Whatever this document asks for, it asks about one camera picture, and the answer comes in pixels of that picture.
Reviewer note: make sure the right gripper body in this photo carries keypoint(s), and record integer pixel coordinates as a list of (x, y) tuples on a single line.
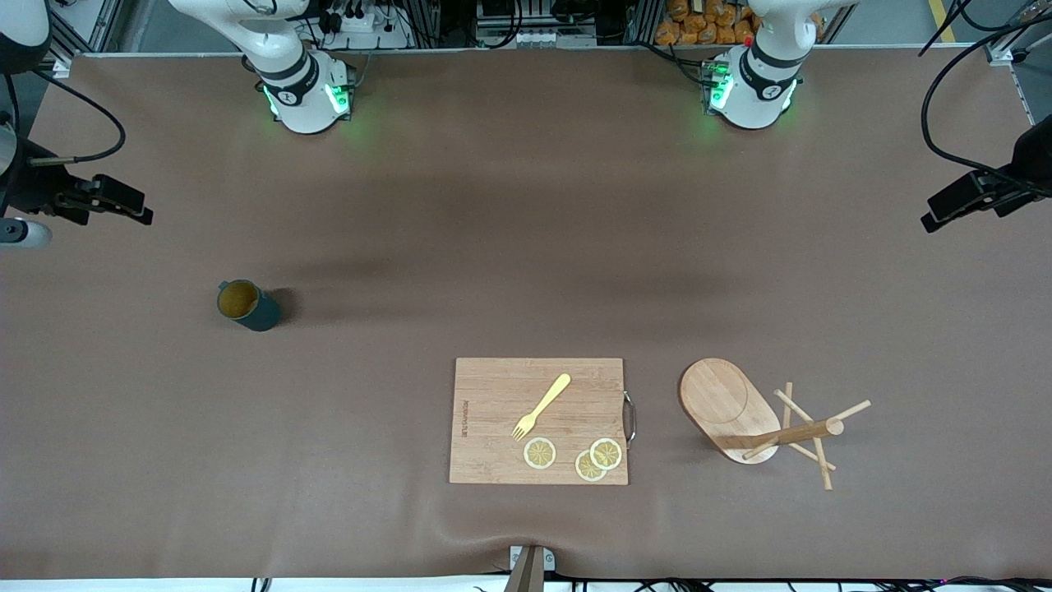
[(34, 187)]

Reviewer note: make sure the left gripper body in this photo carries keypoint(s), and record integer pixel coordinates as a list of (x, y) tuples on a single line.
[(1024, 179)]

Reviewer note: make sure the dark teal mug yellow inside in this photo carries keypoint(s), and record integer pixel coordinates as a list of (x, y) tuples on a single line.
[(259, 316)]

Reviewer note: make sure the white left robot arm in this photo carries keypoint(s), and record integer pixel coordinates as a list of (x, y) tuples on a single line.
[(752, 103)]

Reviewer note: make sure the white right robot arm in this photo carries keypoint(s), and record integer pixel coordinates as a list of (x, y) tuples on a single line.
[(304, 107)]

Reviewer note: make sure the wooden mug tree rack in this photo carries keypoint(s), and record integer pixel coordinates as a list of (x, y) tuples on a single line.
[(719, 403)]

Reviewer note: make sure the black electronics rack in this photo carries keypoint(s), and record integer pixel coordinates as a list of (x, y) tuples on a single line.
[(501, 12)]

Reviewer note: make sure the white power strip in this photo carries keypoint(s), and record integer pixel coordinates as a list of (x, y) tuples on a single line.
[(555, 39), (357, 22)]

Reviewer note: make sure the pile of orange bags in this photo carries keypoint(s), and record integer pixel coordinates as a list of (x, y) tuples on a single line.
[(707, 25)]

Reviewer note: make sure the brown table mat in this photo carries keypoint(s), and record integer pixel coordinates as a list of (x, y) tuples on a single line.
[(526, 247)]

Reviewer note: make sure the wooden cutting board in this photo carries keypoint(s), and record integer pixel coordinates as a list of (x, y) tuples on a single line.
[(493, 395)]

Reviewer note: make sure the lemon slice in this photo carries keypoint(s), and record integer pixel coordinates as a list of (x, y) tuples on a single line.
[(606, 454), (539, 453), (585, 470)]

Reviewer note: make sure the yellow plastic fork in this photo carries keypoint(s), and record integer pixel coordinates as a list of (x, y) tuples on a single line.
[(545, 403)]

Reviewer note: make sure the aluminium frame post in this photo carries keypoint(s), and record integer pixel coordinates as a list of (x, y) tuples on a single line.
[(1007, 45), (97, 25)]

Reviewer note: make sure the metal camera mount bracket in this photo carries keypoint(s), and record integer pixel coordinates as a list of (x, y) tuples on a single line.
[(530, 571)]

